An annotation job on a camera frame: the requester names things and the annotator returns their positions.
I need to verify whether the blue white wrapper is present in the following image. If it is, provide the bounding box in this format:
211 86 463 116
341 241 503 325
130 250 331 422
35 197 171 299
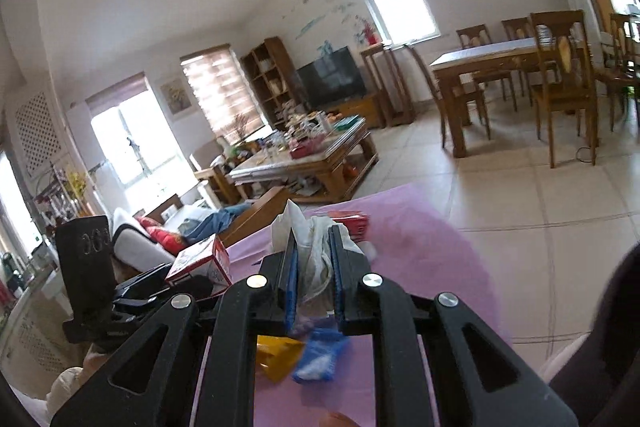
292 329 348 385

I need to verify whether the wooden chair behind table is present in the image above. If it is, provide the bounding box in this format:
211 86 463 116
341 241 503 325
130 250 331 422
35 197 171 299
456 24 518 110

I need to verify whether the sofa with red cushions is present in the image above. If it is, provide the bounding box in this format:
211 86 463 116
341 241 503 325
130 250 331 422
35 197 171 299
110 200 252 273

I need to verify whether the wooden tv cabinet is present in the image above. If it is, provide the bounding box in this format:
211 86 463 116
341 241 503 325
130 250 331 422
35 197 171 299
326 94 386 129

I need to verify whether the wooden bookshelf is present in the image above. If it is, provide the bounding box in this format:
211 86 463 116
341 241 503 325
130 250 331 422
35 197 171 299
240 37 302 131

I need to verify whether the wooden dining chair front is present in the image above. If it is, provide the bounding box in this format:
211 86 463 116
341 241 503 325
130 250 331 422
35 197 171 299
529 10 599 168

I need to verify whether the purple table cloth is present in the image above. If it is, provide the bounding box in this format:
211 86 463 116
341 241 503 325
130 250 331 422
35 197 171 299
194 182 507 427

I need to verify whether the white tissue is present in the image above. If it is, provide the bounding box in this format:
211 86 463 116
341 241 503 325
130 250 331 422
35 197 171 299
270 200 378 317

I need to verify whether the wooden dining table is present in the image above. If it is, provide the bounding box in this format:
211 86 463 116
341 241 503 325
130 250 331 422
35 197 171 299
430 38 537 158

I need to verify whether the wooden chair by doorway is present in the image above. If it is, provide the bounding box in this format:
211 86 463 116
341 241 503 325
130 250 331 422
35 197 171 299
594 13 639 131

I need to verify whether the red white carton box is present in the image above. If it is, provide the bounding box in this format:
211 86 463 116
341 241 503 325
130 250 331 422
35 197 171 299
165 234 232 300

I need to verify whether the red small box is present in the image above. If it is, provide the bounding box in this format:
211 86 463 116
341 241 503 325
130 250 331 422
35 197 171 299
328 210 370 243

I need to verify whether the wooden coffee table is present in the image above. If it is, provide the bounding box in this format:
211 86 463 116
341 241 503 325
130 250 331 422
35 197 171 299
229 116 378 204

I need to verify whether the yellow wrapper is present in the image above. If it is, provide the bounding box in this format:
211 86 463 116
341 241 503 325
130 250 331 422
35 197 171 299
256 335 305 384

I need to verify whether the small framed flower picture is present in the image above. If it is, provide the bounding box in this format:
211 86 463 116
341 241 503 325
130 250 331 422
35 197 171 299
160 78 192 117

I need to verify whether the black television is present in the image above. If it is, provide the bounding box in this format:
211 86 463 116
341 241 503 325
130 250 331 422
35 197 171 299
297 46 368 109

